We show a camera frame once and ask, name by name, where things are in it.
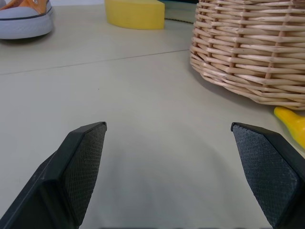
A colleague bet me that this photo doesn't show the white and dark sponge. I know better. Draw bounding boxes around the white and dark sponge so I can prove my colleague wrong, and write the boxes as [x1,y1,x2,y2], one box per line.
[164,0,200,24]

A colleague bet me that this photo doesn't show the woven wicker basket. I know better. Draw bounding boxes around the woven wicker basket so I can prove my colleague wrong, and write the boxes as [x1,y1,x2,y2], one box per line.
[190,0,305,111]

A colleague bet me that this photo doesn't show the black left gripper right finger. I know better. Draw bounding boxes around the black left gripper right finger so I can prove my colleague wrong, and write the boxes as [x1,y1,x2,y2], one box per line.
[230,122,305,229]

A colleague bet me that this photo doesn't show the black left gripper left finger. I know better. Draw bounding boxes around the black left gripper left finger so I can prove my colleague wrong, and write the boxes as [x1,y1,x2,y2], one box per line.
[0,121,108,229]

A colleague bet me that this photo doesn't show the yellow sponge block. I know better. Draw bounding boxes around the yellow sponge block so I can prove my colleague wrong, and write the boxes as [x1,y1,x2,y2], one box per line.
[104,0,165,31]

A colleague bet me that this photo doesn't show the orange and white sneaker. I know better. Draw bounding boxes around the orange and white sneaker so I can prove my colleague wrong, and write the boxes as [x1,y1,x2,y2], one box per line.
[0,0,54,40]

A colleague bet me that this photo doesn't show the yellow banana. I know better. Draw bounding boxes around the yellow banana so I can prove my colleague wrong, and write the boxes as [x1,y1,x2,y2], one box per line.
[273,106,305,150]

